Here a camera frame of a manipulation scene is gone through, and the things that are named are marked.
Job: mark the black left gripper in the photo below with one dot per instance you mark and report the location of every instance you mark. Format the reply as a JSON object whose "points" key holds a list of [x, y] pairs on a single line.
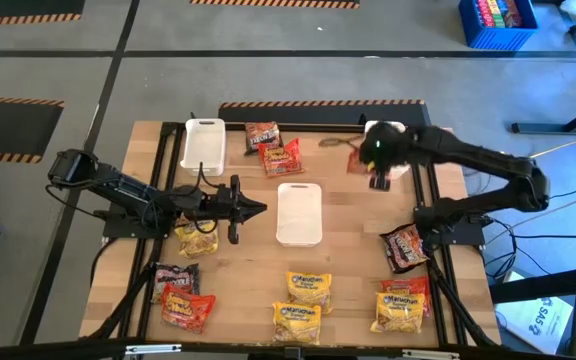
{"points": [[220, 205]]}

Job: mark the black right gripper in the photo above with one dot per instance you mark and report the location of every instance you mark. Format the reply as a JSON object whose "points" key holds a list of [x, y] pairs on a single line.
{"points": [[385, 147]]}

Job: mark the red Savory Noodle pack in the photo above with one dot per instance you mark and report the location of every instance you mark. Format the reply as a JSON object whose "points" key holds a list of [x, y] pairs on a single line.
{"points": [[408, 285], [280, 159], [188, 310], [354, 162]]}

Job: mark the yellow Maruchan ramen pack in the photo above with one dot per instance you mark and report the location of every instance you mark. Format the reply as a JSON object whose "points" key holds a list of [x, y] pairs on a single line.
{"points": [[398, 312], [198, 245], [296, 322], [309, 290]]}

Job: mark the black Maruchan Fire Noodle pack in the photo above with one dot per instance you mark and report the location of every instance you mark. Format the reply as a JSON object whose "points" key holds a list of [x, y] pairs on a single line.
{"points": [[263, 135], [173, 277], [404, 250]]}

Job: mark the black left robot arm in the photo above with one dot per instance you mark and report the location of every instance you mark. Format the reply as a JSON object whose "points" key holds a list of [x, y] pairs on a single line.
{"points": [[118, 182]]}

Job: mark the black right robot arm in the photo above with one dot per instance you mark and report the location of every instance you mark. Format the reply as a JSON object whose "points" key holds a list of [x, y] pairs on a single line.
{"points": [[468, 150]]}

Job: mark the white plastic bin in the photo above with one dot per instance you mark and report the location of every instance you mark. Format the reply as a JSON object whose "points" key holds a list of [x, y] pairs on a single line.
{"points": [[299, 215], [402, 171], [203, 145]]}

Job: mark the black hazard striped floor mat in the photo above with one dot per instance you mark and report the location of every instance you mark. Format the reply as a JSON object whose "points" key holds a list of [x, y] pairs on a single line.
{"points": [[273, 3], [8, 130], [318, 112], [18, 7]]}

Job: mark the blue plastic crate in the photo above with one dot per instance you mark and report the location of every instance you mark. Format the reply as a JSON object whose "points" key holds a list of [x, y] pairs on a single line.
{"points": [[468, 35]]}

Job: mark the colourful boxes in crate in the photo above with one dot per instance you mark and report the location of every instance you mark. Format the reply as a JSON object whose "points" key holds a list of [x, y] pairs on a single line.
{"points": [[498, 12]]}

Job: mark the white printed cardboard box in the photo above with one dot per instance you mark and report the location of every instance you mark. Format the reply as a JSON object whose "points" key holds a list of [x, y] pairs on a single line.
{"points": [[538, 320]]}

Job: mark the black crossbar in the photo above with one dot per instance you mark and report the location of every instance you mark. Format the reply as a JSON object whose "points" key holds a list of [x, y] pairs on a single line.
{"points": [[43, 351]]}

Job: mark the black aluminium table frame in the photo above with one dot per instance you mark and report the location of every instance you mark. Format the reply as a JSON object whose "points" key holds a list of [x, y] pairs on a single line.
{"points": [[318, 128]]}

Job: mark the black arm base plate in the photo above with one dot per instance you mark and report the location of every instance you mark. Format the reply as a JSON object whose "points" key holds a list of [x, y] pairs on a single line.
{"points": [[468, 235], [123, 230]]}

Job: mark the silver metal bracket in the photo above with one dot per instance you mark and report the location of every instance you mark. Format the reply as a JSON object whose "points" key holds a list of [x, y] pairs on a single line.
{"points": [[153, 349], [430, 354]]}

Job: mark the black desk leg frame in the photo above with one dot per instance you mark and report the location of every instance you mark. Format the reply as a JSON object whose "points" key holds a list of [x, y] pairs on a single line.
{"points": [[543, 128]]}

